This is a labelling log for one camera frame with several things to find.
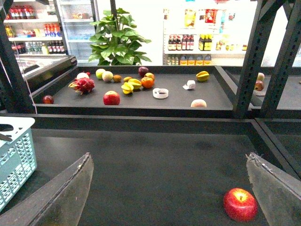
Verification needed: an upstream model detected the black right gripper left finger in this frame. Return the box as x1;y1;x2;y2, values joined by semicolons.
0;153;94;226

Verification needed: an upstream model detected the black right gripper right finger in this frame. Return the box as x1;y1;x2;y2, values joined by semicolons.
246;153;301;226

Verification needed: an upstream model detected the light blue plastic basket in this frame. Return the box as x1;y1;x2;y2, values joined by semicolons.
0;116;37;210

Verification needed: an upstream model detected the red apple near gripper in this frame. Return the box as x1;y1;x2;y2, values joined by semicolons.
223;188;258;222

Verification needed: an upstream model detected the dark red plum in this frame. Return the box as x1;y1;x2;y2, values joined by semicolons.
42;95;54;104

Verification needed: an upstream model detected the pomegranate right tray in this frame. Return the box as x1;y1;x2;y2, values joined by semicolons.
254;80;264;91

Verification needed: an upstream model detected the red apple on shelf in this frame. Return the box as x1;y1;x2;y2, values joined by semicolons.
103;90;120;105

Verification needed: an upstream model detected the peach right tray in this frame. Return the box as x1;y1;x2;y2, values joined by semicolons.
256;72;265;81

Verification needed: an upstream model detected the pink dragon fruit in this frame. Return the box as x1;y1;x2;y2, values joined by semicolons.
68;78;95;94

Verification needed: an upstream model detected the pale peach front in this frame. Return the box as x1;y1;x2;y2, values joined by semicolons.
190;99;207;107

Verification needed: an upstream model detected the white dragon fruit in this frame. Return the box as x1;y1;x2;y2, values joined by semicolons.
76;72;90;80

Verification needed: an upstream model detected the yellow star fruit front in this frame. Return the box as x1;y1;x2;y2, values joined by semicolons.
121;82;134;95

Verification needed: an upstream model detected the yellow star fruit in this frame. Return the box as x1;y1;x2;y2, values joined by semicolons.
121;82;134;95
196;71;210;82
128;78;142;90

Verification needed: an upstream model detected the green apple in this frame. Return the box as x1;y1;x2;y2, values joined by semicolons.
95;68;106;80

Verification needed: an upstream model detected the brown kiwi left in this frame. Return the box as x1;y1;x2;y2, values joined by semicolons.
113;75;122;82

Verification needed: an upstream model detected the brown kiwi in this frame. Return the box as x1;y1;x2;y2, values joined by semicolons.
123;76;132;82
113;75;122;82

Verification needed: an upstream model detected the brown kiwi right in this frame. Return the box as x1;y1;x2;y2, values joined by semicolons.
123;76;132;82

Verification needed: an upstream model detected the yellow star fruit right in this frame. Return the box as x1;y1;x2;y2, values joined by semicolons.
196;71;210;82

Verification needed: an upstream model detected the white crumpled foam net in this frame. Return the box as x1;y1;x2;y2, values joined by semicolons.
183;80;196;90

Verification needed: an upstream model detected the yellow star fruit back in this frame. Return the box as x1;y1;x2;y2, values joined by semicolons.
128;78;142;90

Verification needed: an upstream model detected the orange persimmon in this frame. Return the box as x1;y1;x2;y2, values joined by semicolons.
141;77;154;89

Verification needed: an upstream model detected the dark purple passion fruit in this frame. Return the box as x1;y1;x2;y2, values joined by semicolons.
138;66;149;77

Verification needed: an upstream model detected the red yellow small apple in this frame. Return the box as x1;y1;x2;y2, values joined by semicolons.
144;73;155;80

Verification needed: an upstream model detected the green potted plant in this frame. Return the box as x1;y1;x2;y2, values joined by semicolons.
88;8;151;66

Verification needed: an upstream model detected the drinks shelf left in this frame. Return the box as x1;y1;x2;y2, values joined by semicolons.
4;0;67;56

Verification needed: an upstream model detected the white drinks shelf right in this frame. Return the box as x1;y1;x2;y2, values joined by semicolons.
163;8;248;66

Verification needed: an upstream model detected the black metal shelf post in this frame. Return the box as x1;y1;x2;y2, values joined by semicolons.
233;0;301;119

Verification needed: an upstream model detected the white foam net ring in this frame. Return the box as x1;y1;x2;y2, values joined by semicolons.
152;88;169;99

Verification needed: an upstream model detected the white cable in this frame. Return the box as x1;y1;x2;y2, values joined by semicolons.
0;54;38;115

